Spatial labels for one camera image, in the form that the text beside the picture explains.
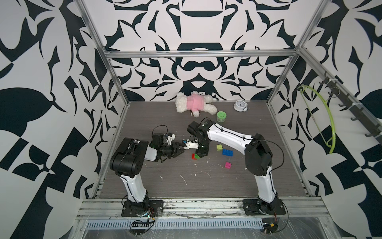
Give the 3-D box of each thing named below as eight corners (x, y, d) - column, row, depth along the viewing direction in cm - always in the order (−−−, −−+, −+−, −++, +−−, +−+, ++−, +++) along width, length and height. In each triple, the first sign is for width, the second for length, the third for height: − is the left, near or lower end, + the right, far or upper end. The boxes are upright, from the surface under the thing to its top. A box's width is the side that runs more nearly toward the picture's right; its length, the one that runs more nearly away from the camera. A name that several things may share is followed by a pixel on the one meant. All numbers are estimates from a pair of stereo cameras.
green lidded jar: (217, 122, 108) (217, 119, 105) (215, 114, 113) (216, 111, 110) (226, 122, 108) (227, 119, 105) (224, 114, 113) (225, 111, 110)
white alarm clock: (234, 111, 114) (235, 109, 112) (232, 101, 121) (233, 99, 119) (248, 111, 114) (249, 109, 112) (245, 101, 121) (245, 99, 119)
